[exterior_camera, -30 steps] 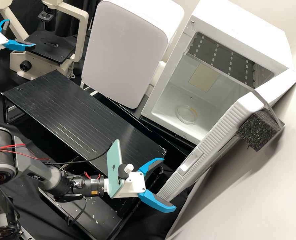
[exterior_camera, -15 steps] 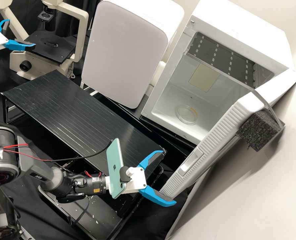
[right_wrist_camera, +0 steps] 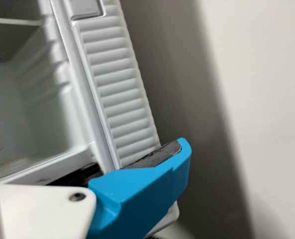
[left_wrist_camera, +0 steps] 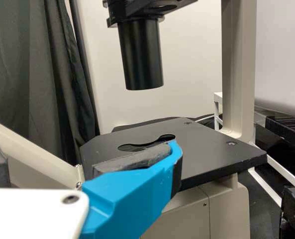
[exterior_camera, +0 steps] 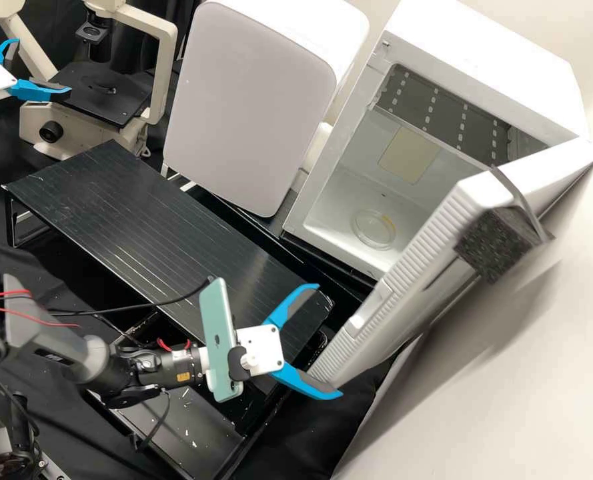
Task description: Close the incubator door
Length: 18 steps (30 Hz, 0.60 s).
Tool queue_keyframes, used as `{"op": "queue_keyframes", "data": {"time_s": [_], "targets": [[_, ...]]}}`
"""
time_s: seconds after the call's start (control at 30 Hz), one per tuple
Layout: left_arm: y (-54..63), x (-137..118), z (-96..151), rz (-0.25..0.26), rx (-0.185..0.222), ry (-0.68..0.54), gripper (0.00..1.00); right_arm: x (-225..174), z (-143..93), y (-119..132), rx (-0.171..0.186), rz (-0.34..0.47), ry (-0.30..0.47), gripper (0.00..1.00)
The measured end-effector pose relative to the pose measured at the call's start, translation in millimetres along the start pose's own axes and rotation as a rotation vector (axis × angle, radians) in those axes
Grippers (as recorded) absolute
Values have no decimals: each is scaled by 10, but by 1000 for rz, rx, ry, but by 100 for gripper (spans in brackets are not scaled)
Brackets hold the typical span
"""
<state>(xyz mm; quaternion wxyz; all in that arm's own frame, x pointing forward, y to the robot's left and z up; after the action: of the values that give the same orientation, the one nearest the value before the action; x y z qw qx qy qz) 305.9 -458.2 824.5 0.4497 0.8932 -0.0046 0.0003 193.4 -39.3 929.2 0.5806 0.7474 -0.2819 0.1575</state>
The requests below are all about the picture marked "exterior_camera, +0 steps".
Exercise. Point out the incubator door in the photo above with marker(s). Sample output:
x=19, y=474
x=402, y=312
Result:
x=426, y=280

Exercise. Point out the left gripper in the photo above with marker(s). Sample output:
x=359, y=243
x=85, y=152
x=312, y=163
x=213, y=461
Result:
x=1, y=80

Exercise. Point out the white incubator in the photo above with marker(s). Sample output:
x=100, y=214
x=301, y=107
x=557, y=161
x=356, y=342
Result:
x=476, y=60

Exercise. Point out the petri dish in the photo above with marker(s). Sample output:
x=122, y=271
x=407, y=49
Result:
x=373, y=227

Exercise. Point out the black platform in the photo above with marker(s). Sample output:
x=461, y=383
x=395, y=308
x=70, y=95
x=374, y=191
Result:
x=256, y=235
x=141, y=230

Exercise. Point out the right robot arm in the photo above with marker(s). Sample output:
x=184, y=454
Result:
x=61, y=345

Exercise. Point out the black tray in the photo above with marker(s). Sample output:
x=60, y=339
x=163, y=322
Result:
x=196, y=435

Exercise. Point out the white box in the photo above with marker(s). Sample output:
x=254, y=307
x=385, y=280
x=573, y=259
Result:
x=246, y=110

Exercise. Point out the cream microscope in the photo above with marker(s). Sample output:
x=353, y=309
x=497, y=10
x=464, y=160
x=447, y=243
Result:
x=101, y=90

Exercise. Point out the right wrist camera phone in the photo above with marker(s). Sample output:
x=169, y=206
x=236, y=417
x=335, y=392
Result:
x=218, y=340

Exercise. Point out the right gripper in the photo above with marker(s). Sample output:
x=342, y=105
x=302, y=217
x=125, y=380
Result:
x=261, y=350

